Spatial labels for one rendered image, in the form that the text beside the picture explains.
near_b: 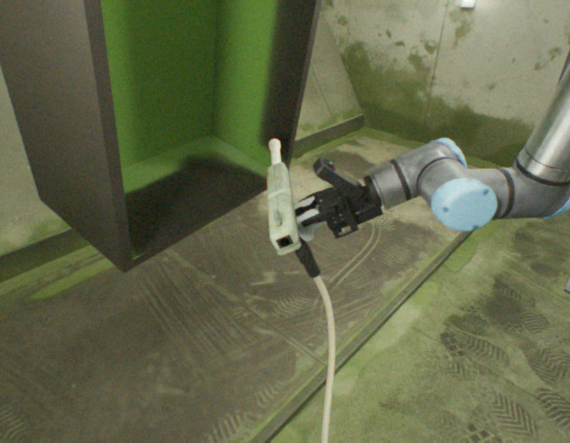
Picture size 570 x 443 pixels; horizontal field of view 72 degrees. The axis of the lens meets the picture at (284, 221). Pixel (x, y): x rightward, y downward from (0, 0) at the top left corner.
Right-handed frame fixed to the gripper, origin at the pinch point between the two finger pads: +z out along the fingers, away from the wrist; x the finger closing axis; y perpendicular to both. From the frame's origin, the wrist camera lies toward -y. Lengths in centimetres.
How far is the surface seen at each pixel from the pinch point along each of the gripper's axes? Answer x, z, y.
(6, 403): -1, 90, 17
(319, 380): -1, 13, 53
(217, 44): 62, 3, -30
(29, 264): 54, 104, 6
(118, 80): 38, 27, -35
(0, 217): 59, 102, -13
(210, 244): 68, 46, 38
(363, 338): 13, -1, 60
